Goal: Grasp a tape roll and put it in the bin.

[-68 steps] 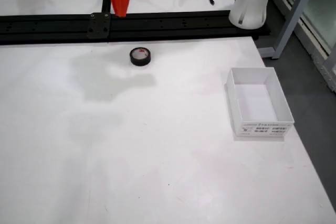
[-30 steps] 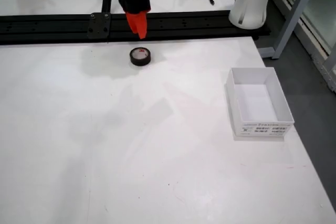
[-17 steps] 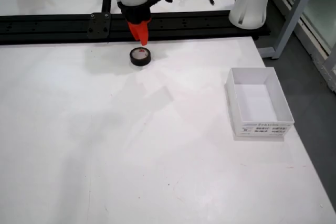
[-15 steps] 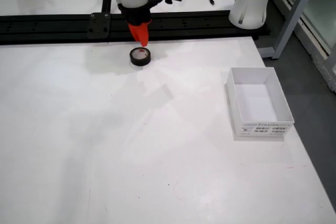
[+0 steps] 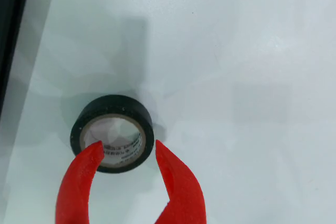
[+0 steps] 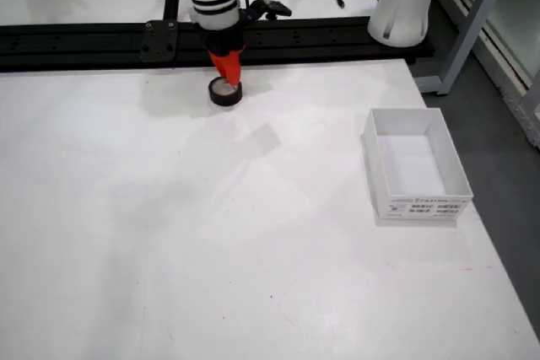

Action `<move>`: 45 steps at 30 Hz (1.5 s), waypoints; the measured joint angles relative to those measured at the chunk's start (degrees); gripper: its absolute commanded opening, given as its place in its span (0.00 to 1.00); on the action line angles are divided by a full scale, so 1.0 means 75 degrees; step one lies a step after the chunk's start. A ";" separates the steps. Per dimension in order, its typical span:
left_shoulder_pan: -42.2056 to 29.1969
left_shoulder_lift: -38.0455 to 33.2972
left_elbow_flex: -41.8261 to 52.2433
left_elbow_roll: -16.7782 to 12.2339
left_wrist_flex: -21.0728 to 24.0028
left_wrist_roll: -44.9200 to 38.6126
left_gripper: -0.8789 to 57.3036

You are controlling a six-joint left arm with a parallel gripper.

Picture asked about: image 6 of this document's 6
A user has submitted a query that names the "black bracket plate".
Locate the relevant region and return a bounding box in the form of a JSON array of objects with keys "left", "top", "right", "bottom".
[{"left": 140, "top": 19, "right": 179, "bottom": 64}]

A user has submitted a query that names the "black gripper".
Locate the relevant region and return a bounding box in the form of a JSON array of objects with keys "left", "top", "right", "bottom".
[{"left": 197, "top": 21, "right": 247, "bottom": 87}]

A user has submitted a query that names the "black tape roll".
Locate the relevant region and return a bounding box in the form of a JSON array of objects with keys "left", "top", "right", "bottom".
[{"left": 208, "top": 75, "right": 244, "bottom": 107}]

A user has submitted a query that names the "black aluminium rail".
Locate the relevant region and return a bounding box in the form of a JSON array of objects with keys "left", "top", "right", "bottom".
[{"left": 0, "top": 15, "right": 436, "bottom": 75}]

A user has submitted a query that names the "white rectangular bin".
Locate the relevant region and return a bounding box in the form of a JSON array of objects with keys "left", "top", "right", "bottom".
[{"left": 361, "top": 107, "right": 475, "bottom": 227}]

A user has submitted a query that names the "grey glass partition frame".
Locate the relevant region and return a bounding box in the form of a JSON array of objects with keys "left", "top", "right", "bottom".
[{"left": 415, "top": 0, "right": 540, "bottom": 148}]

